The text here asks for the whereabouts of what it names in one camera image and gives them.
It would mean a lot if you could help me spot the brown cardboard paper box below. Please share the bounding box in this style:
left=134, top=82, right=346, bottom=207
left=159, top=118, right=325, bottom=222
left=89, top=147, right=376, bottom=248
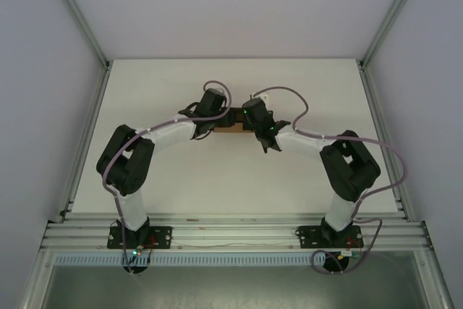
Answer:
left=213, top=106, right=251, bottom=135

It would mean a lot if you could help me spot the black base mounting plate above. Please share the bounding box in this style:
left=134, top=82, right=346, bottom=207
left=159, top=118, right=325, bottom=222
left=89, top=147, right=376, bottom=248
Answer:
left=295, top=224, right=364, bottom=250
left=106, top=219, right=173, bottom=250

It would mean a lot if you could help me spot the aluminium mounting rail beam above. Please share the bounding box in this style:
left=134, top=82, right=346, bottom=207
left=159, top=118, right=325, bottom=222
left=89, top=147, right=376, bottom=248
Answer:
left=41, top=213, right=434, bottom=252

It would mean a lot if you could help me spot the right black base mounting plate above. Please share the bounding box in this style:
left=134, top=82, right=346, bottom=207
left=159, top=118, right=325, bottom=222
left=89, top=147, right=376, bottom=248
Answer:
left=295, top=224, right=364, bottom=250

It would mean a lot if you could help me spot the aluminium frame post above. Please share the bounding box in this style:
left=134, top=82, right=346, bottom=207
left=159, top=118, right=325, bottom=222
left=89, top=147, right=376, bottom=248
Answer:
left=43, top=0, right=111, bottom=71
left=358, top=0, right=431, bottom=70

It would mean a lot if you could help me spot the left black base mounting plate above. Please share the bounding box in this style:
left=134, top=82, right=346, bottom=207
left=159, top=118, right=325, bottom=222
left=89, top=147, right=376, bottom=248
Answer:
left=106, top=219, right=173, bottom=250

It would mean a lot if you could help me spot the slotted grey cable duct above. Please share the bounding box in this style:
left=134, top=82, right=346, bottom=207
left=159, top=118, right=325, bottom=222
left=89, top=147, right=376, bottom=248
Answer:
left=53, top=253, right=366, bottom=267

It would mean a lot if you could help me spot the aluminium table side rail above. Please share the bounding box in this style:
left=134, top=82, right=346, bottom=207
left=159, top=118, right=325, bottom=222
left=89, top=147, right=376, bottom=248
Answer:
left=50, top=64, right=111, bottom=223
left=357, top=62, right=415, bottom=221

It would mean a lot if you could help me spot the black cable grommet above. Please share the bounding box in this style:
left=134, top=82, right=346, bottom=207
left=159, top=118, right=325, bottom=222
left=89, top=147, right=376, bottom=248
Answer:
left=321, top=255, right=351, bottom=275
left=123, top=261, right=149, bottom=276

